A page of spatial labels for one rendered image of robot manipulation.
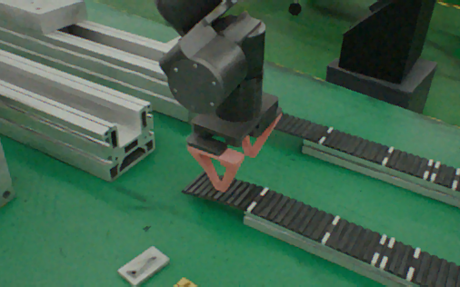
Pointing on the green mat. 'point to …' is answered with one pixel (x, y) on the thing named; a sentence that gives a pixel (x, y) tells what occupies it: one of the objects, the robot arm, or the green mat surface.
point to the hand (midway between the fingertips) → (235, 167)
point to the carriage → (37, 14)
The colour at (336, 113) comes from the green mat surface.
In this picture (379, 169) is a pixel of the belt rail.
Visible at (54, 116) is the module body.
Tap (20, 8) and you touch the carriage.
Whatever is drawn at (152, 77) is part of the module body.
